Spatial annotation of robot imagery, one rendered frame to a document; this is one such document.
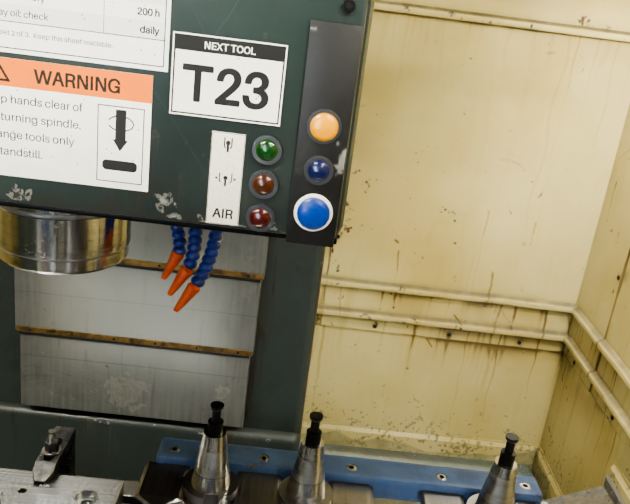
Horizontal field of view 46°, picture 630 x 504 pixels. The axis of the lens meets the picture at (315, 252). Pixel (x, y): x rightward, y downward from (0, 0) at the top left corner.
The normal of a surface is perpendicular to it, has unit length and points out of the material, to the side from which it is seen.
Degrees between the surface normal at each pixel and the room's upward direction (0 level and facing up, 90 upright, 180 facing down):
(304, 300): 90
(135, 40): 90
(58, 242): 90
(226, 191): 90
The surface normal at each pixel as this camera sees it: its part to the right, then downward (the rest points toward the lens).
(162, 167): 0.00, 0.35
